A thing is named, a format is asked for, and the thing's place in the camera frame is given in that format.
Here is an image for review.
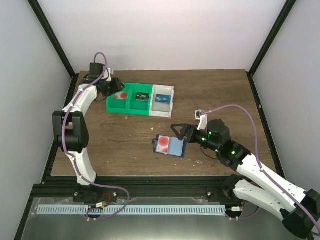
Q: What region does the red white card carried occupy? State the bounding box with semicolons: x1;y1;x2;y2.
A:
114;91;128;100

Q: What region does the navy blue card holder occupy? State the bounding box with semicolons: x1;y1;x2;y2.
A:
152;135;187;158

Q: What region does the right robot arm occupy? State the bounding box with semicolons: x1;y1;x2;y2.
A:
170;119;320;239

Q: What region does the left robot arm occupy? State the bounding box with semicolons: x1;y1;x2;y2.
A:
52;62;125;188

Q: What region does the red white card in holder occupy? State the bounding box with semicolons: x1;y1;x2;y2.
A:
155;135;170;154

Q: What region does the dark green card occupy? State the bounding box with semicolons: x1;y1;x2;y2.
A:
135;92;150;102

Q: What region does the blue card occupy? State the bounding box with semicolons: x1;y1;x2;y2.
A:
155;94;171;105

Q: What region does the green bin left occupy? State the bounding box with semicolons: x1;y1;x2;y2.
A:
106;83;132;114

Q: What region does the green bin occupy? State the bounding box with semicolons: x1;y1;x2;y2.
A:
126;83;153;116
106;83;132;114

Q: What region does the green bin middle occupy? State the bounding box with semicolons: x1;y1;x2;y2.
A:
126;83;153;116

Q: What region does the white bin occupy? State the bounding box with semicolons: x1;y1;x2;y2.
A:
149;84;175;118

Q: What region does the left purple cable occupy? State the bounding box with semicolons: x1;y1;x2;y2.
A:
61;51;131;222

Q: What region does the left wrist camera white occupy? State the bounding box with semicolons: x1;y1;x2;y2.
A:
102;67;114;82

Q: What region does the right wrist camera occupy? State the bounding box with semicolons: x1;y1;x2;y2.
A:
195;109;208;131

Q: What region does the left black frame post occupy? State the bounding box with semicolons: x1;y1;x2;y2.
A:
26;0;77;78

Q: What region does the black frame post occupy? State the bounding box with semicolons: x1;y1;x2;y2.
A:
26;0;77;78
248;0;297;76

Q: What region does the black aluminium frame rail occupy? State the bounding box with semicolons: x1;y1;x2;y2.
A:
31;174;241;204

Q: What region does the light blue slotted cable duct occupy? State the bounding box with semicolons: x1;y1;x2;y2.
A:
36;204;226;216

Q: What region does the right black frame post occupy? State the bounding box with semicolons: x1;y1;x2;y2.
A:
248;0;297;76

